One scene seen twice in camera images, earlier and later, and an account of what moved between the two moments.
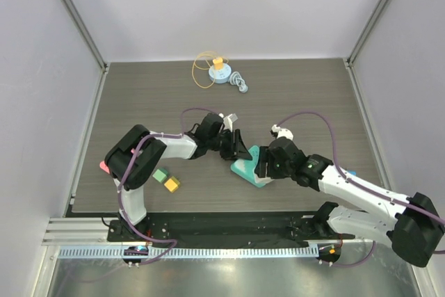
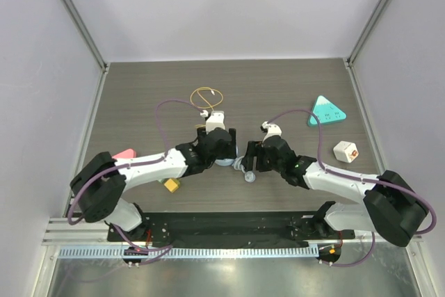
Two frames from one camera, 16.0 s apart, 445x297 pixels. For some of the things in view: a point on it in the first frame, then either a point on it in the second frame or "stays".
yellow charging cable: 192,70 → 213,93
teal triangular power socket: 246,167 → 326,111
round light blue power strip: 220,76 → 224,162
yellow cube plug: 172,184 stays
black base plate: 225,227 stays
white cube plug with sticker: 265,180 → 345,151
